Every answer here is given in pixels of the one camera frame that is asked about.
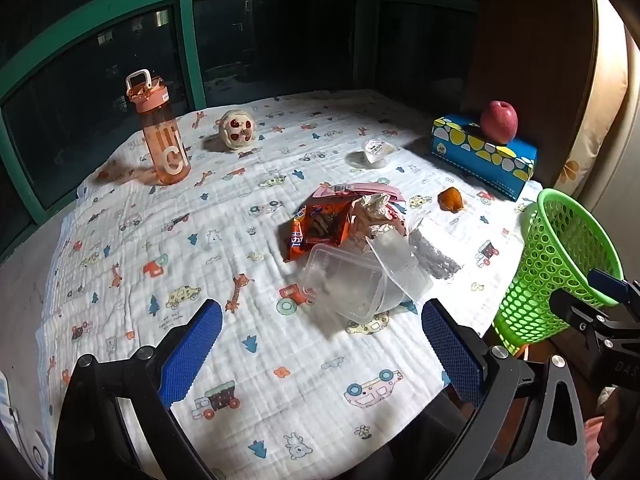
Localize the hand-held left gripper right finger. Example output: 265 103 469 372
421 298 588 480

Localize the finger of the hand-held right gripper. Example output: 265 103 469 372
549 288 617 332
588 268 640 307

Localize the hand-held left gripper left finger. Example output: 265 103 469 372
52 299 224 480

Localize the green plastic basket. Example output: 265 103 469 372
492 188 626 356

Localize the white foam fruit net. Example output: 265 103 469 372
407 212 461 281

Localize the clear plastic lid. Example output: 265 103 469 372
365 234 435 306

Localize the clear plastic container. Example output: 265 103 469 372
300 242 391 325

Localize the orange peel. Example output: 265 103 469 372
438 186 464 212

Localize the white red wrapper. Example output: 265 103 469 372
345 192 408 251

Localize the orange snack wrapper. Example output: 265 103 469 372
284 195 356 263

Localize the pink snack wrapper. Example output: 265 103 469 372
312 181 408 216

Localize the pink cloth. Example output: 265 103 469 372
584 416 610 463

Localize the printed white blanket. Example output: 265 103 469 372
35 89 546 480

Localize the beige flowered pillow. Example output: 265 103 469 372
552 0 640 206

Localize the blue dotted tissue box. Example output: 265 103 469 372
430 114 538 203

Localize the red apple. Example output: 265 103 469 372
480 100 519 145

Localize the white power strip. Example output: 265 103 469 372
0 377 51 480

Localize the orange plastic water bottle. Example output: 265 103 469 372
125 70 192 186

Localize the sealed clear jelly cup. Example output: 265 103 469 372
361 138 400 167

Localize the round plush toy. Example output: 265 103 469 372
216 109 257 152

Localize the brown wooden board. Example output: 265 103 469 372
460 0 601 196

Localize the green window frame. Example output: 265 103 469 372
0 0 481 261

